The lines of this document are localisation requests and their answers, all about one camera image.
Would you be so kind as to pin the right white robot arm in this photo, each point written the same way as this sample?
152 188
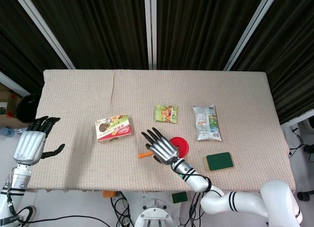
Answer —
245 202

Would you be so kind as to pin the clear plastic bottle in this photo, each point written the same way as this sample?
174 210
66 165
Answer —
8 132

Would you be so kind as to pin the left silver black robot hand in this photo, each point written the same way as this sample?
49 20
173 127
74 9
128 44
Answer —
29 146

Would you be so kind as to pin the white snack bag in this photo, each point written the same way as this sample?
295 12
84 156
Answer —
207 122

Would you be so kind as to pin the green yellow sponge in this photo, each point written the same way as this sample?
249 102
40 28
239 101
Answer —
219 161

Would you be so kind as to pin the black stand foot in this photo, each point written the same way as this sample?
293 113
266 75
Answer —
305 195

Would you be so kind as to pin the brown cardboard box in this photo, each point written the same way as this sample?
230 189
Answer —
9 99

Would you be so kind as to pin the small orange object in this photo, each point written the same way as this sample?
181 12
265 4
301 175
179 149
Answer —
108 193

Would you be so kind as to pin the green snack packet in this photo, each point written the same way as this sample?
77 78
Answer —
166 113

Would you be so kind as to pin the red round disc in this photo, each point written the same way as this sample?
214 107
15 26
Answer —
183 144

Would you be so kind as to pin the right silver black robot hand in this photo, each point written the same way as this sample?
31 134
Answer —
163 149

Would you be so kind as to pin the beige woven tablecloth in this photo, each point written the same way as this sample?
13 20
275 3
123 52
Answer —
157 89

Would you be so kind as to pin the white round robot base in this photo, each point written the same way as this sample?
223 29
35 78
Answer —
153 217

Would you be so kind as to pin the white frame post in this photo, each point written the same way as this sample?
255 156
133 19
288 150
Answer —
251 31
150 28
44 28

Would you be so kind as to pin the red white snack box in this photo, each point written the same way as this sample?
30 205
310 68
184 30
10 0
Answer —
112 127

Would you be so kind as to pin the green sponge block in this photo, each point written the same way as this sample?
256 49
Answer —
179 197

